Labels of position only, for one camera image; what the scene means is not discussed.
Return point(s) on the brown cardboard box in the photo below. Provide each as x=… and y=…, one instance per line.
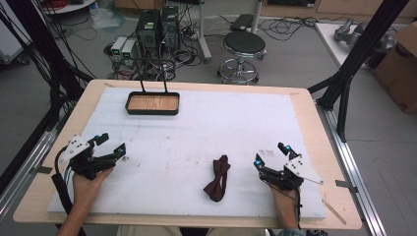
x=398, y=69

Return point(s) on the white power supply unit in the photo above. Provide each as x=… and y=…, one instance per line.
x=118, y=46
x=128, y=49

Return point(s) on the black metal frame post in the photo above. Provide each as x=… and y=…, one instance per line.
x=360, y=49
x=42, y=49

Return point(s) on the thin wooden stick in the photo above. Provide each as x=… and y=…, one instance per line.
x=334, y=212

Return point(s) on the black computer tower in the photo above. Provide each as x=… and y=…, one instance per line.
x=170, y=28
x=148, y=31

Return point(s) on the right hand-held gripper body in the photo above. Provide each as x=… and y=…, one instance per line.
x=285, y=177

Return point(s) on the black flat device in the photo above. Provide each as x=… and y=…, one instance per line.
x=242, y=23

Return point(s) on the aluminium rail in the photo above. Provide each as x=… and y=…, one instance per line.
x=26, y=170
x=355, y=173

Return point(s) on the white table leg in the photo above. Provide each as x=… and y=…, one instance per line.
x=203, y=32

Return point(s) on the white round table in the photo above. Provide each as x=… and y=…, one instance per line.
x=69, y=6

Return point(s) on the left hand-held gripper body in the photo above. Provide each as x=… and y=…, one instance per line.
x=82, y=164

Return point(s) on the black round stool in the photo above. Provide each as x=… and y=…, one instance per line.
x=244, y=44

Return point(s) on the person's left hand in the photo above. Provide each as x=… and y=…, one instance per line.
x=86, y=191

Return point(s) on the white foam mat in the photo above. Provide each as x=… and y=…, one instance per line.
x=183, y=137

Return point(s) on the person's right hand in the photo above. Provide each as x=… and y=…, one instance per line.
x=285, y=203

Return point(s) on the black tray with wooden bottom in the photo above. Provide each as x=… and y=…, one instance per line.
x=153, y=103

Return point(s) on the dark red bow tie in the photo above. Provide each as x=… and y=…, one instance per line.
x=219, y=182

